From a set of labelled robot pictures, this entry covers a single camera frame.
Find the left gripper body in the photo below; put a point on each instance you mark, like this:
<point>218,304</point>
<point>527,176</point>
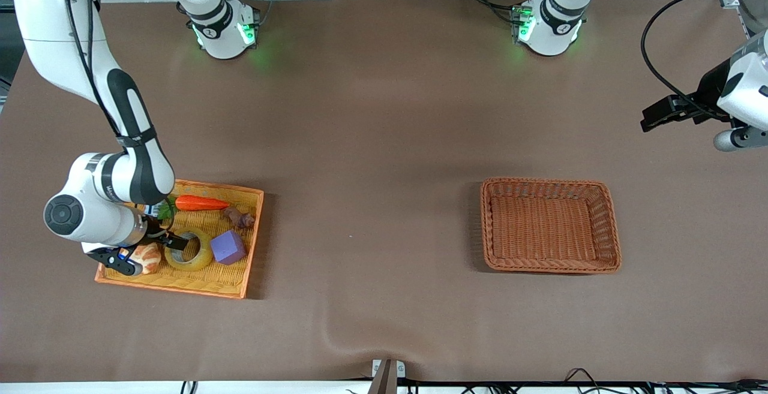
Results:
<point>709,93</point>

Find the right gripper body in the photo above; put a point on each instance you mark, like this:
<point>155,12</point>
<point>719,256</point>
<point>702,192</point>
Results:
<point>154,228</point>

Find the yellow tape roll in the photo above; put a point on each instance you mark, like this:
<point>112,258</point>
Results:
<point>201,259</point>

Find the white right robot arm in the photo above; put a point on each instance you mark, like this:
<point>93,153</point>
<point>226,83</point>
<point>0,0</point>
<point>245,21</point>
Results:
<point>54,22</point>

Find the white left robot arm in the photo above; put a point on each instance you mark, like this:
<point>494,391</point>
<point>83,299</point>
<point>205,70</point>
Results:
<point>549,31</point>

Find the small blue white can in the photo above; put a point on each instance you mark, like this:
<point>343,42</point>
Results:
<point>151,208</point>

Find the toy croissant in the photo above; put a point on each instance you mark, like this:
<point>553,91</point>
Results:
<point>150,256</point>

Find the yellow wicker tray orange rim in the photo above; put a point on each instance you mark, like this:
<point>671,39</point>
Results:
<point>180,280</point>

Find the orange toy carrot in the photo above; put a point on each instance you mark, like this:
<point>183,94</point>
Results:
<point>201,203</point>

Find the purple cube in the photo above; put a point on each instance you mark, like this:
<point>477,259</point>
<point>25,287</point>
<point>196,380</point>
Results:
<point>228,248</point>

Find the brown toy animal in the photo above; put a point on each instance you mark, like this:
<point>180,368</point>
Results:
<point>240,218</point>

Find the brown wicker basket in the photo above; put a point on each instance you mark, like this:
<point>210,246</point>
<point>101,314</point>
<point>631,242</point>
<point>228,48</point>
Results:
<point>546,226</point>

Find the metal table bracket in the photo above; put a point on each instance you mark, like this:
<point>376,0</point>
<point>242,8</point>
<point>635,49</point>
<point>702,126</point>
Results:
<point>387,379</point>

